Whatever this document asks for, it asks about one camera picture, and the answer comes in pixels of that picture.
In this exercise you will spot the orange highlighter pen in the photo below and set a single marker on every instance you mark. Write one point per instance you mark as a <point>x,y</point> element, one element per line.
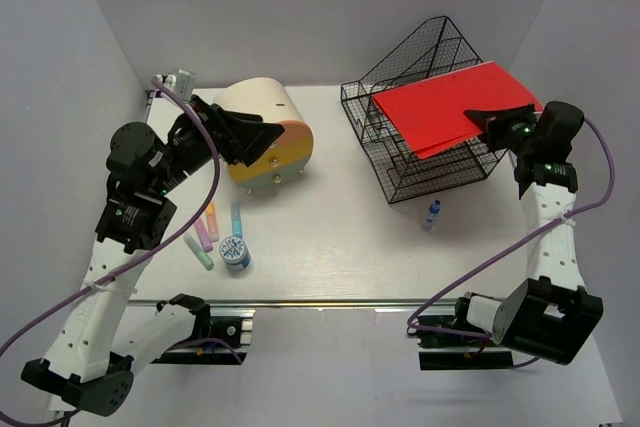
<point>211,222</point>

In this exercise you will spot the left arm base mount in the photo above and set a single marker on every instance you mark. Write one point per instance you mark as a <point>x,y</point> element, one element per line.
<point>186,330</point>

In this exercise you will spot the red paper folder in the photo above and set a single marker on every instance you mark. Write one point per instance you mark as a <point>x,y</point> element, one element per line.
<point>429,114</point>

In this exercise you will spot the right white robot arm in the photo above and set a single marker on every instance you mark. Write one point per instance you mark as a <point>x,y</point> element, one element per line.
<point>550,315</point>

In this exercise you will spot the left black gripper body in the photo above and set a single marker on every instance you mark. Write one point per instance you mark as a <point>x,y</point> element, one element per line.
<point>191,148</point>

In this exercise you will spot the pink highlighter pen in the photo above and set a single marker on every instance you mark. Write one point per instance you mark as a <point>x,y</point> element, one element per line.
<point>203,235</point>

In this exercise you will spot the cream round drawer box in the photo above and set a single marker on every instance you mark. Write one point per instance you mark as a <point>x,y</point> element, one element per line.
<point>288,155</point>

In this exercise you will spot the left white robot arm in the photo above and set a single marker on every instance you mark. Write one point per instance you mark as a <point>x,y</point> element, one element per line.
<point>86,367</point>

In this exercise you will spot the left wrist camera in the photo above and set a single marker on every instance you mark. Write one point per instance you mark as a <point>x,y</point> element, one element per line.
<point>181,82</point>

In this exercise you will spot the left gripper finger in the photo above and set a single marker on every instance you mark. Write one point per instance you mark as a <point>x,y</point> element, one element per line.
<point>239,155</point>
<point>247,130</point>

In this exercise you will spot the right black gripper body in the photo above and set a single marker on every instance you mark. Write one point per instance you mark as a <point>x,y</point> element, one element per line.
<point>519,141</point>

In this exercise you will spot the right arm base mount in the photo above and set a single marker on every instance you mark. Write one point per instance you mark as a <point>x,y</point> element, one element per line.
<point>440,351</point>

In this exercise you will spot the green highlighter pen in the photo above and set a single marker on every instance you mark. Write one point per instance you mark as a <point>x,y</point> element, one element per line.
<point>203,258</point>

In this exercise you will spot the small blue-capped glue bottle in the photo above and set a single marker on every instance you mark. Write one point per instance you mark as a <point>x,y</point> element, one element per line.
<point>431,215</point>

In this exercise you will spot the black wire mesh organizer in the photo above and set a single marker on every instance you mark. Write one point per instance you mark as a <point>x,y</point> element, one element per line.
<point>435,47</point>

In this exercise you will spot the blue highlighter pen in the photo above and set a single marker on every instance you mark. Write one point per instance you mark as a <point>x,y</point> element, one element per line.
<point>236,221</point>

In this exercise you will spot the blue patterned tape roll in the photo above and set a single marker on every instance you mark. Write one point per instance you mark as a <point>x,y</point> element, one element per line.
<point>234,253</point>

